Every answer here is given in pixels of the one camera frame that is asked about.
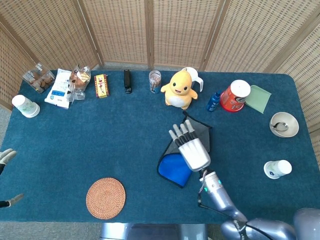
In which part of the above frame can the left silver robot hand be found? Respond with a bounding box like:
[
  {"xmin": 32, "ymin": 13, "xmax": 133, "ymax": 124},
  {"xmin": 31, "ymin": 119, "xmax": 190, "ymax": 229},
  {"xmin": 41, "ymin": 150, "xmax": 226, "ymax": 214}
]
[{"xmin": 0, "ymin": 148, "xmax": 25, "ymax": 209}]

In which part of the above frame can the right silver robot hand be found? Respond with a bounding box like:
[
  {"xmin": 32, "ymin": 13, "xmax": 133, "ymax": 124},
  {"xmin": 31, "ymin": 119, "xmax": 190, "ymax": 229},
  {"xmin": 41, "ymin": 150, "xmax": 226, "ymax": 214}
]
[{"xmin": 168, "ymin": 119, "xmax": 212, "ymax": 173}]

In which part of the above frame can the grey and blue cloth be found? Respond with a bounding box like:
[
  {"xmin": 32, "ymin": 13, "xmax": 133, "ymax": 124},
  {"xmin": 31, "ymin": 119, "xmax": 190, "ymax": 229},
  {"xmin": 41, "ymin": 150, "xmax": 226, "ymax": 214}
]
[{"xmin": 156, "ymin": 111, "xmax": 213, "ymax": 189}]

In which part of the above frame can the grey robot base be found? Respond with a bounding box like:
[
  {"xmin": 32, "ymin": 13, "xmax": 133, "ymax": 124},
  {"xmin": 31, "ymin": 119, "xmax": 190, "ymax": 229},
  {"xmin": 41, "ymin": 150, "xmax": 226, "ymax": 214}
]
[{"xmin": 99, "ymin": 222, "xmax": 208, "ymax": 240}]

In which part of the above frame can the white paper cup green print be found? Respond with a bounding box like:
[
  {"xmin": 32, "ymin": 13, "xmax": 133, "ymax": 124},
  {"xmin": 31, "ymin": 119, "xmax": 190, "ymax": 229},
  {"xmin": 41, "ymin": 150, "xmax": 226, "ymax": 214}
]
[
  {"xmin": 263, "ymin": 159, "xmax": 293, "ymax": 180},
  {"xmin": 11, "ymin": 94, "xmax": 41, "ymax": 119}
]

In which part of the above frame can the blue spray bottle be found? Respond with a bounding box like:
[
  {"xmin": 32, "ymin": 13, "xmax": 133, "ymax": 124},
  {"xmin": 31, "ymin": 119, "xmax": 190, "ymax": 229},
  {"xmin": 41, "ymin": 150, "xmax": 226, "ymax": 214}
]
[{"xmin": 205, "ymin": 90, "xmax": 223, "ymax": 113}]

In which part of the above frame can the red instant noodle cup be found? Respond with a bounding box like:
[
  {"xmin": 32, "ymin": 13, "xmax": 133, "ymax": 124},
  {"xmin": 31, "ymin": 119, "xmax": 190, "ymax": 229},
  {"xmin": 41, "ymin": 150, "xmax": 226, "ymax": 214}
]
[{"xmin": 219, "ymin": 79, "xmax": 252, "ymax": 113}]

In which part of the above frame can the yellow plush toy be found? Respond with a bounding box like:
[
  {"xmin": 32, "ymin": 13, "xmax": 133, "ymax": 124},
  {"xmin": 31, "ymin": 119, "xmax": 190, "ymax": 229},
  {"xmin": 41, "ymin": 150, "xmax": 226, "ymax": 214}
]
[{"xmin": 160, "ymin": 69, "xmax": 199, "ymax": 111}]

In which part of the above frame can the white plastic pitcher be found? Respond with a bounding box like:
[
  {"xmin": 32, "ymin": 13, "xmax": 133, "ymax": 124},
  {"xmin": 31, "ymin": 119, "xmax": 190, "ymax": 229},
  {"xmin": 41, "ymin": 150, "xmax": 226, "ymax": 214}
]
[{"xmin": 181, "ymin": 66, "xmax": 204, "ymax": 93}]

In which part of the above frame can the clear jar of pencils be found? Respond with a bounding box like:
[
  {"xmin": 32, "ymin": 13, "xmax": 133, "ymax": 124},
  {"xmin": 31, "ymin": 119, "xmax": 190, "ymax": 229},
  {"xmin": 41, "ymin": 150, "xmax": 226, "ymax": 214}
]
[{"xmin": 148, "ymin": 70, "xmax": 162, "ymax": 95}]

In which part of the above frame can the white blue snack packet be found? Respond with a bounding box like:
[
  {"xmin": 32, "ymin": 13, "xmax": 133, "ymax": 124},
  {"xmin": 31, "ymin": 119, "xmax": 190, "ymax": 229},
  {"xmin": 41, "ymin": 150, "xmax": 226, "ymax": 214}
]
[{"xmin": 44, "ymin": 68, "xmax": 73, "ymax": 110}]

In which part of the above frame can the dark blue table cover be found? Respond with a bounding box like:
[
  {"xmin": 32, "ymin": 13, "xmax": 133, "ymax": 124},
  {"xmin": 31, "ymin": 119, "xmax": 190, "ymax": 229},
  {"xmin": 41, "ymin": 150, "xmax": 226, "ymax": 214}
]
[{"xmin": 0, "ymin": 69, "xmax": 320, "ymax": 225}]

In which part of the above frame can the metal spoon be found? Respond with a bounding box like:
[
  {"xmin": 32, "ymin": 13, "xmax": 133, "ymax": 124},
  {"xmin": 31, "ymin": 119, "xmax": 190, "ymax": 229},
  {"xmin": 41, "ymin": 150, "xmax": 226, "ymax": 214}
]
[{"xmin": 271, "ymin": 122, "xmax": 290, "ymax": 132}]

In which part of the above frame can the beige bowl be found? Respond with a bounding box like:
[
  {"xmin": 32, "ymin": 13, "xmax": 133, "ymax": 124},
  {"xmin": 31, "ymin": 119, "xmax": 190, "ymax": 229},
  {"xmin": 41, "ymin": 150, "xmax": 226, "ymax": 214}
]
[{"xmin": 269, "ymin": 111, "xmax": 300, "ymax": 138}]

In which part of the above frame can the round woven rattan coaster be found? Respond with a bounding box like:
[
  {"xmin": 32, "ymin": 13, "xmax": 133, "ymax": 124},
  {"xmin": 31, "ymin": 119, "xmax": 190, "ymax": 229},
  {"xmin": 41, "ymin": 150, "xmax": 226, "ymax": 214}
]
[{"xmin": 85, "ymin": 177, "xmax": 127, "ymax": 220}]

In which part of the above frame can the black stapler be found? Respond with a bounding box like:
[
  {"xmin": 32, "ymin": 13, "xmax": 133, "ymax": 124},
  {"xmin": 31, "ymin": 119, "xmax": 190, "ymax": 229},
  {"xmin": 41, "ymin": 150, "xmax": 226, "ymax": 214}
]
[{"xmin": 123, "ymin": 69, "xmax": 133, "ymax": 95}]

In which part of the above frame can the clear bag of bread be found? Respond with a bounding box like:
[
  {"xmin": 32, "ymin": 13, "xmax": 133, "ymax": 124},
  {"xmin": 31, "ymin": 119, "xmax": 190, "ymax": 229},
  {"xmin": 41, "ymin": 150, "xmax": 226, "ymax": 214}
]
[{"xmin": 67, "ymin": 64, "xmax": 92, "ymax": 103}]

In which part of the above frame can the yellow red small box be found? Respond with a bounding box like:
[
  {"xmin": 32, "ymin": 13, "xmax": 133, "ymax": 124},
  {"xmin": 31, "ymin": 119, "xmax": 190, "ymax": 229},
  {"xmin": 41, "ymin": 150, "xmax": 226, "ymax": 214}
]
[{"xmin": 93, "ymin": 73, "xmax": 110, "ymax": 99}]

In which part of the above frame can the woven folding screen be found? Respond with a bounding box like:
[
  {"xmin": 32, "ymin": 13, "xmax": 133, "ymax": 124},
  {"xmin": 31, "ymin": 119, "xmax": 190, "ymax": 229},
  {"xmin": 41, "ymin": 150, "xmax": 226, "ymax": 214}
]
[{"xmin": 0, "ymin": 0, "xmax": 320, "ymax": 133}]

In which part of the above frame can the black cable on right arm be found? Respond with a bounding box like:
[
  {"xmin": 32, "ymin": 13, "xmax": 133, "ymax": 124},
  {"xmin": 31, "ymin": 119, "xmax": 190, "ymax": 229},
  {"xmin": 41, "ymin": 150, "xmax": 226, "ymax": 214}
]
[{"xmin": 197, "ymin": 172, "xmax": 273, "ymax": 240}]

